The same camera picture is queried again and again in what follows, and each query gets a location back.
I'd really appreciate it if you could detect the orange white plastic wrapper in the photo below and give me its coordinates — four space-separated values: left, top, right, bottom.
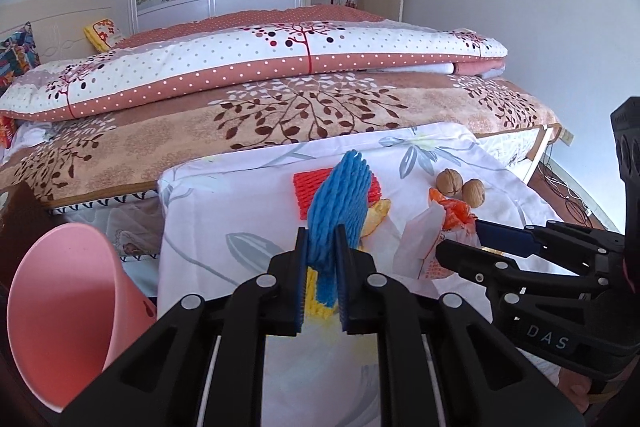
393 187 480 280

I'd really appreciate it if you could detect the yellow foam fruit net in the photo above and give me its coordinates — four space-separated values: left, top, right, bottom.
304 204 388 332

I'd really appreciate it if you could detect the blue foam fruit net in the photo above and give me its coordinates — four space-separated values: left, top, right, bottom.
307 150 372 308

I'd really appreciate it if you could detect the red foam fruit net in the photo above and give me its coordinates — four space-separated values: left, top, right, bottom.
292 166 383 221

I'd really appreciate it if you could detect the pink plastic trash bin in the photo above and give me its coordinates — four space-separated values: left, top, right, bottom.
6 223 156 413

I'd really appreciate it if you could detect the walnut right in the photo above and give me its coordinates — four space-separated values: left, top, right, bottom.
461 179 486 208

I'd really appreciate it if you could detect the walnut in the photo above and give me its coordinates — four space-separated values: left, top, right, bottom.
436 168 463 198
461 179 486 208

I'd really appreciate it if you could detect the walnut left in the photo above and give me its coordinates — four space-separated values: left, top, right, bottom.
436 168 463 198

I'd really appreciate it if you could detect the white floral table cloth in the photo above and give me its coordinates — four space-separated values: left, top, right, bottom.
157 124 555 426

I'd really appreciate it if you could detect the quilted white mattress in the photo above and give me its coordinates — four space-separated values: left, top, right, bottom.
48 188 165 262

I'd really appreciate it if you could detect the brown floral bed sheet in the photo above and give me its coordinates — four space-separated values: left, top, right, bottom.
1 72 561 208

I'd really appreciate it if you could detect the folded dotted red-white quilt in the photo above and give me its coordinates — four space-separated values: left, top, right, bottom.
1 5 508 122

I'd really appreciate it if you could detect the yellow small cushion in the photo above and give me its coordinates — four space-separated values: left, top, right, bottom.
82 18 125 53

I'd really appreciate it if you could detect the colourful patterned pillow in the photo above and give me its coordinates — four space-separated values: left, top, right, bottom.
0 22 40 88

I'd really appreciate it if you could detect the cream bed headboard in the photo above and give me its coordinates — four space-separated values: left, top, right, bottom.
1 0 112 64

